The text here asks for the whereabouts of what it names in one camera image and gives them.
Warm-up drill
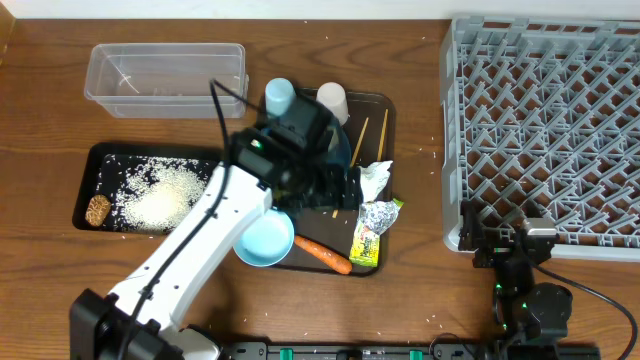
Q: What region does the crumpled white napkin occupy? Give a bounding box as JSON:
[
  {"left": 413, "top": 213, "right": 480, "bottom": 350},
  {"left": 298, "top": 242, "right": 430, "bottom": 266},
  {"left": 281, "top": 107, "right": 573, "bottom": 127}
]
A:
[{"left": 360, "top": 160, "right": 393, "bottom": 203}]

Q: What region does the light blue cup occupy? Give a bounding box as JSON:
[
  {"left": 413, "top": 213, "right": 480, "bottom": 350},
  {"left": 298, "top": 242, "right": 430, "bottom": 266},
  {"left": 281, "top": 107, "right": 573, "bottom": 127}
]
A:
[{"left": 265, "top": 78, "right": 296, "bottom": 118}]

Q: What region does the light blue bowl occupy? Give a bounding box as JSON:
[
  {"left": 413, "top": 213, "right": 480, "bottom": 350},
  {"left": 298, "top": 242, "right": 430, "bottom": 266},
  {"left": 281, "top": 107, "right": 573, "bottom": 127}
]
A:
[{"left": 233, "top": 210, "right": 295, "bottom": 267}]

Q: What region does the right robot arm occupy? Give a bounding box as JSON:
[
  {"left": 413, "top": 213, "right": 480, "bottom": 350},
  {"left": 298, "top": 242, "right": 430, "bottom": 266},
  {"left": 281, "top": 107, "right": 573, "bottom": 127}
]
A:
[{"left": 458, "top": 201, "right": 573, "bottom": 359}]

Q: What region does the green foil snack wrapper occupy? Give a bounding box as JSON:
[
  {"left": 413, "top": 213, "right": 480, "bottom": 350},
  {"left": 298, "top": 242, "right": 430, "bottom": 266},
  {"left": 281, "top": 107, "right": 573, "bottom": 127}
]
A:
[{"left": 349, "top": 199, "right": 404, "bottom": 267}]

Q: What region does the white rice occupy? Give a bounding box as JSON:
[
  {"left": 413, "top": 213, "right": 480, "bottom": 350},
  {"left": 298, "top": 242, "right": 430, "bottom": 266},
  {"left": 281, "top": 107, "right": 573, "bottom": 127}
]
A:
[{"left": 91, "top": 154, "right": 217, "bottom": 234}]

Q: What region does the black waste tray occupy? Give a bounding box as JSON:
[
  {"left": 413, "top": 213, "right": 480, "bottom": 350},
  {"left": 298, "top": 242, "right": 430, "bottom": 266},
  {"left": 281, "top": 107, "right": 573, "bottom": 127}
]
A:
[{"left": 72, "top": 143, "right": 222, "bottom": 235}]

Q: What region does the dark blue plate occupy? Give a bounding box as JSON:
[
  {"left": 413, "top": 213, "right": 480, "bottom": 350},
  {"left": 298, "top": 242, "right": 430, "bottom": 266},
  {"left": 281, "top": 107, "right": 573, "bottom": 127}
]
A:
[{"left": 259, "top": 119, "right": 353, "bottom": 211}]

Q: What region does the brown textured food piece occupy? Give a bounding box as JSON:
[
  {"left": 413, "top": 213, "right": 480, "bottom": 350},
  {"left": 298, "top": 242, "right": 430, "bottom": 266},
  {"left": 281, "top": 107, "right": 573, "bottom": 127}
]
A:
[{"left": 85, "top": 195, "right": 111, "bottom": 227}]

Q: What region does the white cup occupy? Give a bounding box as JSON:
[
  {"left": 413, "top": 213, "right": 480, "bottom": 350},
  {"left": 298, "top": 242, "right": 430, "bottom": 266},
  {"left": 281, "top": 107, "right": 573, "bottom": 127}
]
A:
[{"left": 316, "top": 82, "right": 349, "bottom": 126}]

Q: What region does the left wooden chopstick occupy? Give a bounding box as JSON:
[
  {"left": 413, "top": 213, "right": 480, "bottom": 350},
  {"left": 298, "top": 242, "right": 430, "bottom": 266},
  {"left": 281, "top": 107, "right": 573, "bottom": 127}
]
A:
[{"left": 332, "top": 117, "right": 369, "bottom": 219}]

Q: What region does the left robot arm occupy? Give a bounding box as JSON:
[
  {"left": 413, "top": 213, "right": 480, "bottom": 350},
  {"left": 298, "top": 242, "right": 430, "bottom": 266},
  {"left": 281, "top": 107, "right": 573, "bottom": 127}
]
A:
[{"left": 69, "top": 128, "right": 362, "bottom": 359}]

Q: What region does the clear plastic bin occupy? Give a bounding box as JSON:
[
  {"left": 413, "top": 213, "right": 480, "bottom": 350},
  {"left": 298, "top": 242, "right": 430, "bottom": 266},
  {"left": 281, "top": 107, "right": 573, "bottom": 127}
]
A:
[{"left": 84, "top": 43, "right": 249, "bottom": 119}]

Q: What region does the orange carrot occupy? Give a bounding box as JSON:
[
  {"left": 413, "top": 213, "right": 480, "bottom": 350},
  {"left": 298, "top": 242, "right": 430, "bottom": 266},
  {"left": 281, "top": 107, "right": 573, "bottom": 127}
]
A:
[{"left": 294, "top": 235, "right": 353, "bottom": 275}]

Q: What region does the dark brown serving tray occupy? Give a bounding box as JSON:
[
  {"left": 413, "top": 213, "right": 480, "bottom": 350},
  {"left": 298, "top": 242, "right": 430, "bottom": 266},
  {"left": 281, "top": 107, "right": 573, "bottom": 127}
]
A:
[{"left": 274, "top": 91, "right": 396, "bottom": 275}]

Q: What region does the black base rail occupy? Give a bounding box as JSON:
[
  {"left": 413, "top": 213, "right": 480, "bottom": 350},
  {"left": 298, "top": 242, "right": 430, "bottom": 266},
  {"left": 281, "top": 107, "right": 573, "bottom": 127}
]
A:
[{"left": 219, "top": 340, "right": 603, "bottom": 360}]

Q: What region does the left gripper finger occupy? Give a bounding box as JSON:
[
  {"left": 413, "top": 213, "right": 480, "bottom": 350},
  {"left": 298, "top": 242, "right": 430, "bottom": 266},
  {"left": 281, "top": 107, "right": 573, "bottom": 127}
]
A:
[
  {"left": 344, "top": 166, "right": 363, "bottom": 210},
  {"left": 287, "top": 172, "right": 345, "bottom": 209}
]

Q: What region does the grey dishwasher rack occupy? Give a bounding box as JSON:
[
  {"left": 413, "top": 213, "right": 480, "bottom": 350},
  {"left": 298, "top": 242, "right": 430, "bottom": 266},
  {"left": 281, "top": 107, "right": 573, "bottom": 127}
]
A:
[{"left": 440, "top": 16, "right": 639, "bottom": 262}]

